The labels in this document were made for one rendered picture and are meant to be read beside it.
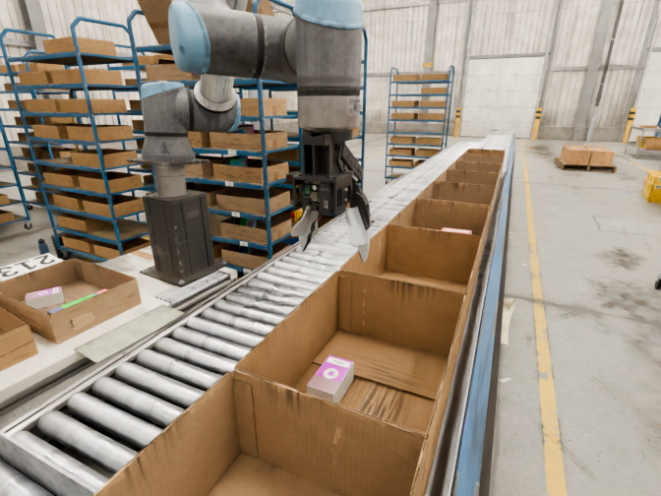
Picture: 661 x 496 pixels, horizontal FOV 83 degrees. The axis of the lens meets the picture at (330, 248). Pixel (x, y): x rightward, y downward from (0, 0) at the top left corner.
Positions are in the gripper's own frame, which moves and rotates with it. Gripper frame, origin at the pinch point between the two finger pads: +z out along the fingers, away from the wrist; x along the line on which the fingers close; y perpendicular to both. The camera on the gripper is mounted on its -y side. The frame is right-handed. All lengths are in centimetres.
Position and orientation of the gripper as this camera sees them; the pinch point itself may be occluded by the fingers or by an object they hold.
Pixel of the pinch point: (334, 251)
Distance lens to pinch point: 64.2
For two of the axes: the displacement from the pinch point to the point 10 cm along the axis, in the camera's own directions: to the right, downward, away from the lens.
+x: 9.0, 1.6, -4.0
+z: 0.0, 9.3, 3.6
